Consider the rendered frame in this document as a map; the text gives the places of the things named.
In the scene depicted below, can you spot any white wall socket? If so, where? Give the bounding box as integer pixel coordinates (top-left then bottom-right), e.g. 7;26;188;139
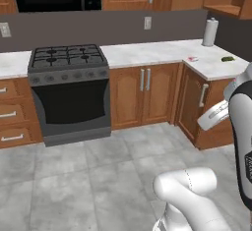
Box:
143;16;153;30
0;22;12;39

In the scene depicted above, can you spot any grey gas stove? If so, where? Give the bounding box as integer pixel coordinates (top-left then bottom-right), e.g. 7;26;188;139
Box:
27;43;112;147

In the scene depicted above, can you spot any white paper towel roll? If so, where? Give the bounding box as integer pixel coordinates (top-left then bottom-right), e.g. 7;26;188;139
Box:
201;17;220;48

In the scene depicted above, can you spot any wooden base cabinet door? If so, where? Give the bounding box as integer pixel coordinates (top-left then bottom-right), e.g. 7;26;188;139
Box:
143;63;180;125
108;66;146;131

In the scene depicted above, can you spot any silver base cabinet handle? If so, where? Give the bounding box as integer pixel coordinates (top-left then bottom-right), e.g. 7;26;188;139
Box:
139;68;146;92
145;67;152;92

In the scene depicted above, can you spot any green bar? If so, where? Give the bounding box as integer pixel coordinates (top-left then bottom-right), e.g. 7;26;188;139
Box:
220;55;235;63

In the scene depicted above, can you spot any black oven door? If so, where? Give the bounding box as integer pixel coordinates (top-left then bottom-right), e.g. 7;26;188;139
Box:
31;79;111;137

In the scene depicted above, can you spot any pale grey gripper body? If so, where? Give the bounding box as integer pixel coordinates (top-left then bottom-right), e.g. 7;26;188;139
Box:
196;99;231;132

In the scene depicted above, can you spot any wooden drawer front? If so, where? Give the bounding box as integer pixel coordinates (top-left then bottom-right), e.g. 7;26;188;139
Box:
0;98;37;127
0;78;32;102
0;122;44;149

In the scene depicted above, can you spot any silver corner cabinet handle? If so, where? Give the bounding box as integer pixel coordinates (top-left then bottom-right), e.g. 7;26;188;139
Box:
198;83;210;108

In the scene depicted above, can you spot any wooden corner cabinet door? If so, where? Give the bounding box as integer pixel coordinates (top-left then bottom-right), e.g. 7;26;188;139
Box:
176;65;210;142

